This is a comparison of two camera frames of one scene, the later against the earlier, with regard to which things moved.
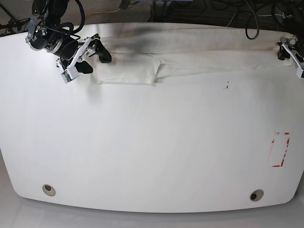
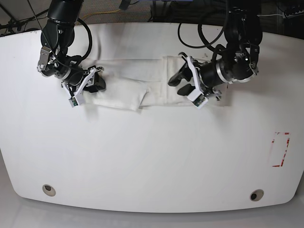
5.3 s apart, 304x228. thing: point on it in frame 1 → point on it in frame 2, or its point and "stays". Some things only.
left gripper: x=69 y=48 → x=80 y=77
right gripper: x=282 y=53 → x=209 y=76
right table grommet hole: x=256 y=195 stays
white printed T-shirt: x=140 y=55 → x=132 y=84
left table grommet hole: x=49 y=190 stays
